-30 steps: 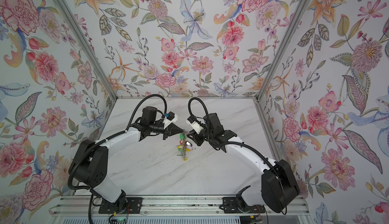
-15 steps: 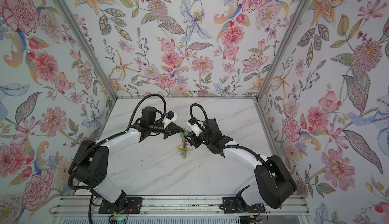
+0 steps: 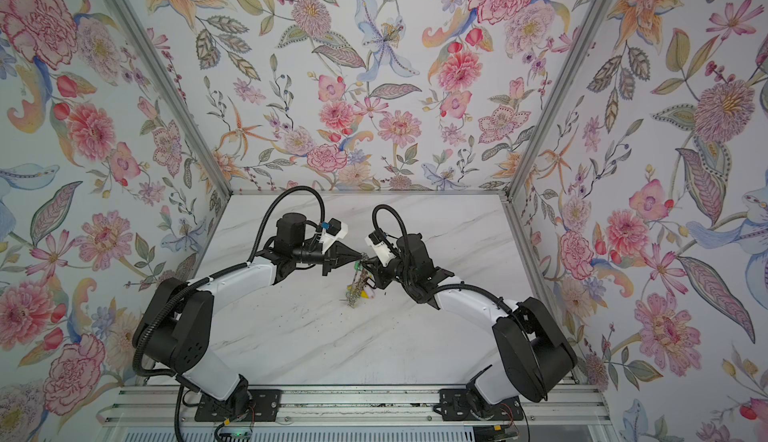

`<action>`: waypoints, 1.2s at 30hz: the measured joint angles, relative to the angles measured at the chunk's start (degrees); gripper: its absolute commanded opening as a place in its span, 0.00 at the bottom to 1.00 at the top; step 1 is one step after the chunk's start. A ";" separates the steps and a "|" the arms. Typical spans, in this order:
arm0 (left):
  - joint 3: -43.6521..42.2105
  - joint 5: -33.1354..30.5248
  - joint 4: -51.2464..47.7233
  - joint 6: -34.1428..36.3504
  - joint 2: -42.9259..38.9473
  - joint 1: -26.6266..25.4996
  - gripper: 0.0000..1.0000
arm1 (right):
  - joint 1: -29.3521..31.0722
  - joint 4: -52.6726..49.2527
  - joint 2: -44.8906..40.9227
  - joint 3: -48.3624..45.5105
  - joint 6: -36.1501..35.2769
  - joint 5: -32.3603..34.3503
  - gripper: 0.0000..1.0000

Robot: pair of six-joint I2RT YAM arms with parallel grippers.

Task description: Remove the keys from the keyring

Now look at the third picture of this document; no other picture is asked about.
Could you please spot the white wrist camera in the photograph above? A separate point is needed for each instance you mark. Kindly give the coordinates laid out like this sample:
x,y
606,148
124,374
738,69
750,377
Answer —
x,y
377,241
332,231

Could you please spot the aluminium corner post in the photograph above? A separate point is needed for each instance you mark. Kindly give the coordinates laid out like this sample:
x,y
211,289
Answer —
x,y
136,34
562,87

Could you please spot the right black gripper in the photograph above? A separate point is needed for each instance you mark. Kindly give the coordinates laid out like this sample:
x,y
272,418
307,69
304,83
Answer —
x,y
383,271

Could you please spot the right aluminium corner post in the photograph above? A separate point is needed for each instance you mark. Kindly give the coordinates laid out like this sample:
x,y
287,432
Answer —
x,y
562,87

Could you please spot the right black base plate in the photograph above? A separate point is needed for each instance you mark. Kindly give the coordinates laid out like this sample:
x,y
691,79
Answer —
x,y
465,405

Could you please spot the left aluminium corner post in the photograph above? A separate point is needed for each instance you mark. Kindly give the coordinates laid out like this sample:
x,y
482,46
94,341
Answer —
x,y
136,34

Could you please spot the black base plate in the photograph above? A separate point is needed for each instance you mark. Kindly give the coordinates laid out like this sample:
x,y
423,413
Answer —
x,y
465,405
261,405

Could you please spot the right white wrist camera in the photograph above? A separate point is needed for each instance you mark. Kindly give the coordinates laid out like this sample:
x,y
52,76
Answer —
x,y
377,241

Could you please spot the aluminium mounting rail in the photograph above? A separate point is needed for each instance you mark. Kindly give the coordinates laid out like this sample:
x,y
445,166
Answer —
x,y
363,405

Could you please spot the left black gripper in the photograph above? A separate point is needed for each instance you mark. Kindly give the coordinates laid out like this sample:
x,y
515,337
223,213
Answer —
x,y
326,256

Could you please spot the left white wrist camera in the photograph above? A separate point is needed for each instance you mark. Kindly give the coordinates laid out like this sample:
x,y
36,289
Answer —
x,y
332,231

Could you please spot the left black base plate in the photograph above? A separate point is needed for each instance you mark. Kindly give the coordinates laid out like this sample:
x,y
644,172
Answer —
x,y
261,405

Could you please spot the large metal keyring with keys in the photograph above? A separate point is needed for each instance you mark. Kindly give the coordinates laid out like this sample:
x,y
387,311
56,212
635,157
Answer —
x,y
362,286

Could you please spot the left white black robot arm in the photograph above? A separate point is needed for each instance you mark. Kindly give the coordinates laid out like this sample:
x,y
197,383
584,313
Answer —
x,y
172,338

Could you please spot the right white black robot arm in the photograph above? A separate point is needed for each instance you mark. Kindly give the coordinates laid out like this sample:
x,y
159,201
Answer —
x,y
534,353

